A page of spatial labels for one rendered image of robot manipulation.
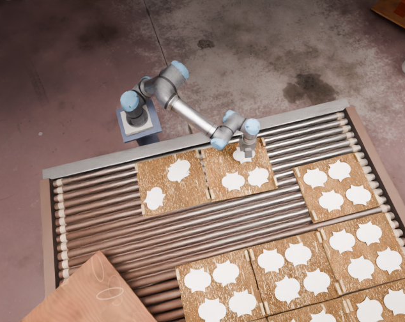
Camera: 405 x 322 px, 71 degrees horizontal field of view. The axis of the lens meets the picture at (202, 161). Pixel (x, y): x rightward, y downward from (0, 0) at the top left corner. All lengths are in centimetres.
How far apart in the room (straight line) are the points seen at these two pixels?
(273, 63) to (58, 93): 240
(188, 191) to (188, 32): 239
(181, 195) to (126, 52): 228
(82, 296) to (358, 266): 146
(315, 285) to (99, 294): 112
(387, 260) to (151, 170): 143
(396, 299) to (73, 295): 167
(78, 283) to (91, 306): 13
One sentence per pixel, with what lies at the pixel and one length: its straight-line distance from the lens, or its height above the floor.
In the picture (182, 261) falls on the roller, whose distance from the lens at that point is 169.
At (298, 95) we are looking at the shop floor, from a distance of 327.
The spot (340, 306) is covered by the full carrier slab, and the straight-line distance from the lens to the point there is 181.
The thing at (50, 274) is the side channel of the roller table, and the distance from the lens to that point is 187.
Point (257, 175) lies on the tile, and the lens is 176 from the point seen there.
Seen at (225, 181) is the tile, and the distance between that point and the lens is 173.
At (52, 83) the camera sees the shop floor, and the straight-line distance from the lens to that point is 367.
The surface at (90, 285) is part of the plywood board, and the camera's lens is 168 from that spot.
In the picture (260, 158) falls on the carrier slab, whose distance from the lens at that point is 182.
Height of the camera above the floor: 260
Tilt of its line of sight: 69 degrees down
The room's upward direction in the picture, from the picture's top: 4 degrees counter-clockwise
